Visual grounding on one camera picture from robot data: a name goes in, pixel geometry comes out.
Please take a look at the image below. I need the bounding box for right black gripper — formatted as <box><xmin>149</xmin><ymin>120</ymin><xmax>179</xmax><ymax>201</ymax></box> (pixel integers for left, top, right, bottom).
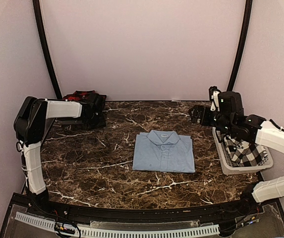
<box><xmin>189</xmin><ymin>104</ymin><xmax>234</xmax><ymax>134</ymax></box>

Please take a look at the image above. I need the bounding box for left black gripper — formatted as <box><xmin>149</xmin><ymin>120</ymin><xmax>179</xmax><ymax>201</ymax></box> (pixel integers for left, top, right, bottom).
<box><xmin>83</xmin><ymin>112</ymin><xmax>106</xmax><ymax>130</ymax></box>

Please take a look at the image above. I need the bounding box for red black plaid shirt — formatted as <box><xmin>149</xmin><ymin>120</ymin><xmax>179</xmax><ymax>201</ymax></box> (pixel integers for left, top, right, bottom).
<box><xmin>63</xmin><ymin>90</ymin><xmax>107</xmax><ymax>101</ymax></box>

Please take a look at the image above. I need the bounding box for light blue long sleeve shirt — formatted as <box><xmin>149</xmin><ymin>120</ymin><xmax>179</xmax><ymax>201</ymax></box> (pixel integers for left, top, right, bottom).
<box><xmin>132</xmin><ymin>130</ymin><xmax>195</xmax><ymax>174</ymax></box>

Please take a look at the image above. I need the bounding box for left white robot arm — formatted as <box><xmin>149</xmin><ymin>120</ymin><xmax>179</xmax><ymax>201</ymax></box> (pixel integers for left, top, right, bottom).
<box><xmin>14</xmin><ymin>91</ymin><xmax>107</xmax><ymax>195</ymax></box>

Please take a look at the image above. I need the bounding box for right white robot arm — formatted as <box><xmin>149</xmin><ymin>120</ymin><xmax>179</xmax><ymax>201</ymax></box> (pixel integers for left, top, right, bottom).
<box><xmin>188</xmin><ymin>105</ymin><xmax>284</xmax><ymax>215</ymax></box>

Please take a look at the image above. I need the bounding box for grey plastic laundry basket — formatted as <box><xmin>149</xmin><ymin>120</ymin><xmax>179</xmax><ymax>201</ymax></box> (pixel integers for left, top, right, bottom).
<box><xmin>212</xmin><ymin>128</ymin><xmax>273</xmax><ymax>175</ymax></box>

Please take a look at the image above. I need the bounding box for black white checkered shirt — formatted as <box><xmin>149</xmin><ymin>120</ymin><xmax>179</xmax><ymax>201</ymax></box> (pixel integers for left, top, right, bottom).
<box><xmin>224</xmin><ymin>135</ymin><xmax>268</xmax><ymax>167</ymax></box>

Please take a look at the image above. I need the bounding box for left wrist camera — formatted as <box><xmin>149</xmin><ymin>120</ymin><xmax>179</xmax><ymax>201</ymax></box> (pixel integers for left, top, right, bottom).
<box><xmin>89</xmin><ymin>93</ymin><xmax>107</xmax><ymax>113</ymax></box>

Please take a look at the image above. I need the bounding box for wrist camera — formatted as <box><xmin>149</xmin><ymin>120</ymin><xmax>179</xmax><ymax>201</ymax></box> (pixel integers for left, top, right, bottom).
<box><xmin>209</xmin><ymin>86</ymin><xmax>244</xmax><ymax>116</ymax></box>
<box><xmin>89</xmin><ymin>93</ymin><xmax>107</xmax><ymax>113</ymax></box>

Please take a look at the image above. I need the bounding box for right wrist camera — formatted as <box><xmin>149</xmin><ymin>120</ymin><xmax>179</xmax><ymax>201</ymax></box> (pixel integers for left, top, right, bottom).
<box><xmin>209</xmin><ymin>86</ymin><xmax>244</xmax><ymax>116</ymax></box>

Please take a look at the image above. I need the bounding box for black front rail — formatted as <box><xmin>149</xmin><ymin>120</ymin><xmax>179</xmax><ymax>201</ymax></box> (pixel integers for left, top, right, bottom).
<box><xmin>21</xmin><ymin>198</ymin><xmax>258</xmax><ymax>224</ymax></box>

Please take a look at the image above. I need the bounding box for right black frame post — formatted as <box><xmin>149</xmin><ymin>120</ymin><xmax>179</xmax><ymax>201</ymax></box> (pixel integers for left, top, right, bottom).
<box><xmin>227</xmin><ymin>0</ymin><xmax>253</xmax><ymax>91</ymax></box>

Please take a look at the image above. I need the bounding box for black frame post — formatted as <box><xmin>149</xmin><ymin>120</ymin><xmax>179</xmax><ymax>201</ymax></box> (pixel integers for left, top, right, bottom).
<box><xmin>227</xmin><ymin>0</ymin><xmax>253</xmax><ymax>91</ymax></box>
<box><xmin>32</xmin><ymin>0</ymin><xmax>62</xmax><ymax>99</ymax></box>

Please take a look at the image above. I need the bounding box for white slotted cable duct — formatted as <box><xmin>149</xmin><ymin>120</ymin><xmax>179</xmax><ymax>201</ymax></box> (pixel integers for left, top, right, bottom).
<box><xmin>15</xmin><ymin>212</ymin><xmax>220</xmax><ymax>238</ymax></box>

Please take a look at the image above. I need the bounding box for left black frame post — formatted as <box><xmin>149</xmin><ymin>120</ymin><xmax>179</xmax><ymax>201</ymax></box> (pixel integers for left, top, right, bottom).
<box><xmin>32</xmin><ymin>0</ymin><xmax>62</xmax><ymax>99</ymax></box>

